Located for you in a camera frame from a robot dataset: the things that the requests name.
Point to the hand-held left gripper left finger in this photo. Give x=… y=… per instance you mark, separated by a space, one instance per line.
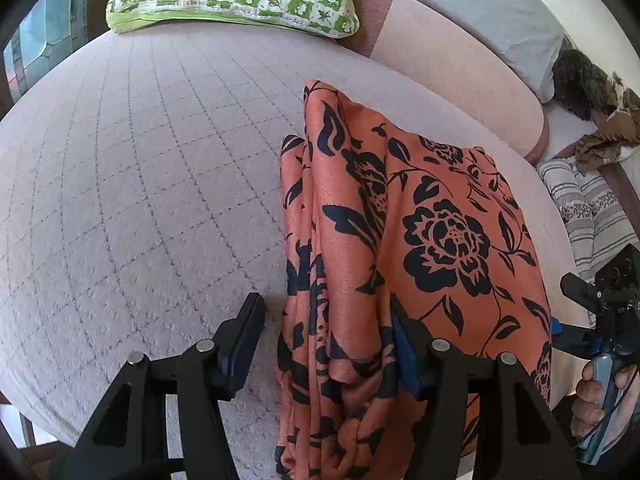
x=240 y=345

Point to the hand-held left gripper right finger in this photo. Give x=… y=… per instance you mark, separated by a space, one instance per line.
x=406 y=360

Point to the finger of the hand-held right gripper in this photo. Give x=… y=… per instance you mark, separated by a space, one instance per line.
x=570 y=337
x=577 y=287

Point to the orange floral cloth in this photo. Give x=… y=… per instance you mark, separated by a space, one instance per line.
x=440 y=240

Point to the person's right hand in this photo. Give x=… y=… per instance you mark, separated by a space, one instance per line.
x=590 y=400

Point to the grey striped floral pillow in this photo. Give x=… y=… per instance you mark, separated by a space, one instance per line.
x=595 y=215

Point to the brown crumpled cloth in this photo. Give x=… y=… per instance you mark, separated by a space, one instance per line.
x=610 y=135

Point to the quilted white bed cover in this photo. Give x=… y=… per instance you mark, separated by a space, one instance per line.
x=125 y=185

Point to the dark furry cloth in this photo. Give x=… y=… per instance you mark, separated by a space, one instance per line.
x=580 y=85

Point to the pink blanket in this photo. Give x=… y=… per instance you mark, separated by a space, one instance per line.
x=450 y=60

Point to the pale blue pillow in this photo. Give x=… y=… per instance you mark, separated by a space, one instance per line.
x=490 y=15

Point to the window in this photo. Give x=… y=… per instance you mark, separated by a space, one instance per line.
x=40 y=25

